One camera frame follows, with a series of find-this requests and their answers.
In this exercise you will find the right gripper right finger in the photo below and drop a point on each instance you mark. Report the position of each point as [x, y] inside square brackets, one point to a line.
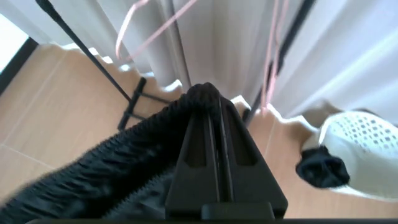
[258, 189]

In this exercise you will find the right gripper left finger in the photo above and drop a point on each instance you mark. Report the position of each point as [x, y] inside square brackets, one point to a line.
[180, 186]

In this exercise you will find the black clothes rack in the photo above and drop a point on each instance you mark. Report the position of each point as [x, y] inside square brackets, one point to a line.
[131, 104]

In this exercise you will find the white laundry basket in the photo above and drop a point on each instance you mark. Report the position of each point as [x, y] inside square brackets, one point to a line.
[373, 174]

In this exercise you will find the black garment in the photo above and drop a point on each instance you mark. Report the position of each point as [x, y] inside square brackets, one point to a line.
[323, 169]

